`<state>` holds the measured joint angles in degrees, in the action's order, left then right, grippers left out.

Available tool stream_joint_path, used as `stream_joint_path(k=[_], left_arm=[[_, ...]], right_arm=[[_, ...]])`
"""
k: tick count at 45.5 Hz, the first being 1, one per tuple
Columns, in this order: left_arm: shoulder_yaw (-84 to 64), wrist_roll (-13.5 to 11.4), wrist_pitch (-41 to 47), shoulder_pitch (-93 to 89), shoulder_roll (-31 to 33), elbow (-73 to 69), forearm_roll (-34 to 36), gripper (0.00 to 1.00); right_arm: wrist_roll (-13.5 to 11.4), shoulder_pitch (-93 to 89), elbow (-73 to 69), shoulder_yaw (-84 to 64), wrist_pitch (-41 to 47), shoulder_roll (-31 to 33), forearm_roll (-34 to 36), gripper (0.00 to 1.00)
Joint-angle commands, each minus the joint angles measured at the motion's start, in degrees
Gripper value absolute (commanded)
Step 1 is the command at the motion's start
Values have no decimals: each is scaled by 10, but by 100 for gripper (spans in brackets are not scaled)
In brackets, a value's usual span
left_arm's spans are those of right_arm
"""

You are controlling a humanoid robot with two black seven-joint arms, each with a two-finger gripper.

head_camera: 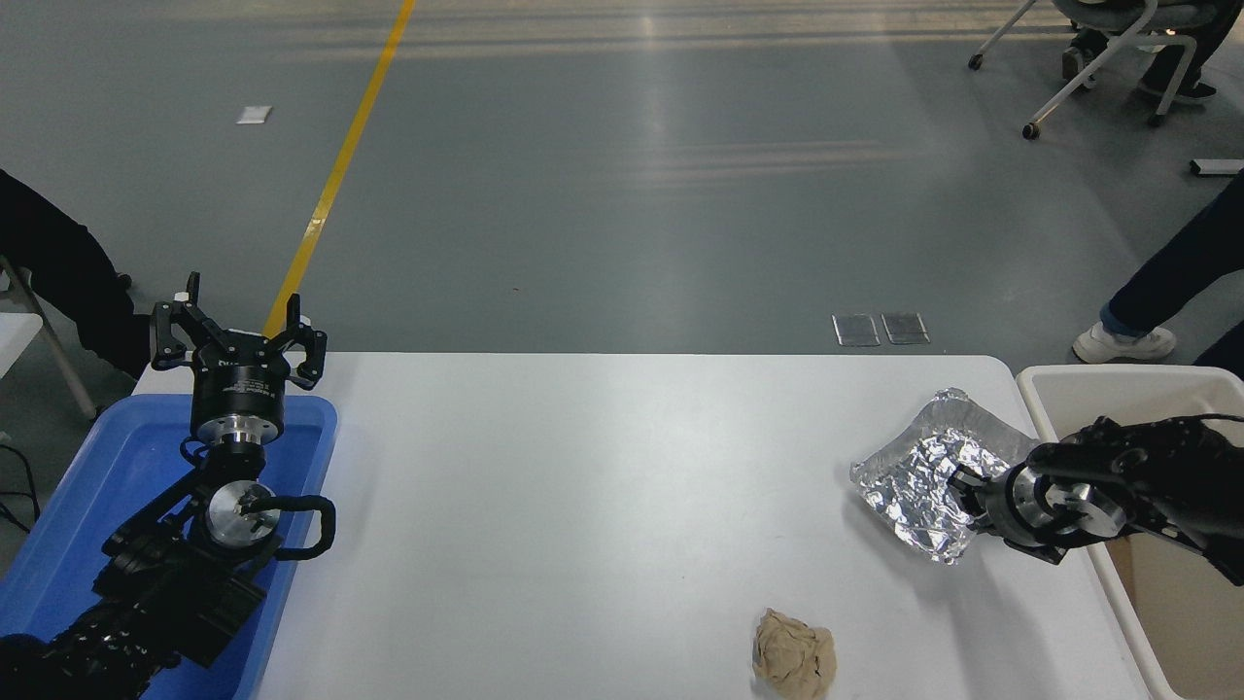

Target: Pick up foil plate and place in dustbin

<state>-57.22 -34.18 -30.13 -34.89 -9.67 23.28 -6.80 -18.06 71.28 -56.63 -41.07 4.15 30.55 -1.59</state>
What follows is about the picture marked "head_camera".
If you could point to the standing person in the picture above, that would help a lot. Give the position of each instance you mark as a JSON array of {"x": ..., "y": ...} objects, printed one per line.
[{"x": 1181, "y": 272}]

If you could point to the crumpled tan paper ball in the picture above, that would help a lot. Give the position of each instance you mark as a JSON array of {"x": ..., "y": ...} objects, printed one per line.
[{"x": 795, "y": 656}]

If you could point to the seated person in black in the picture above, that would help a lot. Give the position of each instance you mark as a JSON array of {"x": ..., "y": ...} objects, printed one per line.
[{"x": 58, "y": 262}]

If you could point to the metal floor plate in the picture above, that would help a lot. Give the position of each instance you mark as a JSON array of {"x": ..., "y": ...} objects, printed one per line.
[
  {"x": 856, "y": 330},
  {"x": 905, "y": 328}
]

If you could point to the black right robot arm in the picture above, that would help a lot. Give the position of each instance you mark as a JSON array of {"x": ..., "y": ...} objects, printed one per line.
[{"x": 1166, "y": 476}]

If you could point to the large pale plastic bin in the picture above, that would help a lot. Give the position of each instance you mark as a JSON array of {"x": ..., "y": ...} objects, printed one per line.
[{"x": 1059, "y": 394}]

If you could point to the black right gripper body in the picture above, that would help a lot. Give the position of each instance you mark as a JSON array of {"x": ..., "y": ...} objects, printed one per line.
[{"x": 996, "y": 506}]

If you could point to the silver foil plate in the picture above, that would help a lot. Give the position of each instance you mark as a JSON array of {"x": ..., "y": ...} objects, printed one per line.
[{"x": 914, "y": 476}]

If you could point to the person seated on chair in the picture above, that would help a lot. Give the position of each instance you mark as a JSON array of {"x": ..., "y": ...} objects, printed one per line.
[{"x": 1171, "y": 68}]

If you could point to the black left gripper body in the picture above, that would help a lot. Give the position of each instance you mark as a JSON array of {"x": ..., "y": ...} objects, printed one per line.
[{"x": 238, "y": 389}]

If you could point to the white side table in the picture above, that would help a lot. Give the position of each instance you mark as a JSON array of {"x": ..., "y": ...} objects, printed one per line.
[{"x": 17, "y": 335}]

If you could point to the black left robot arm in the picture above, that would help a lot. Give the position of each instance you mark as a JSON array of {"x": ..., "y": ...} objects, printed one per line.
[{"x": 155, "y": 583}]

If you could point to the white wheeled office chair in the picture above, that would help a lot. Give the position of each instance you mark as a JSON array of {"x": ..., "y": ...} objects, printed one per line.
[{"x": 1108, "y": 58}]

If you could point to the blue plastic tray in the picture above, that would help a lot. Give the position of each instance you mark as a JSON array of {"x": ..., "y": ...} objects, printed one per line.
[{"x": 117, "y": 467}]

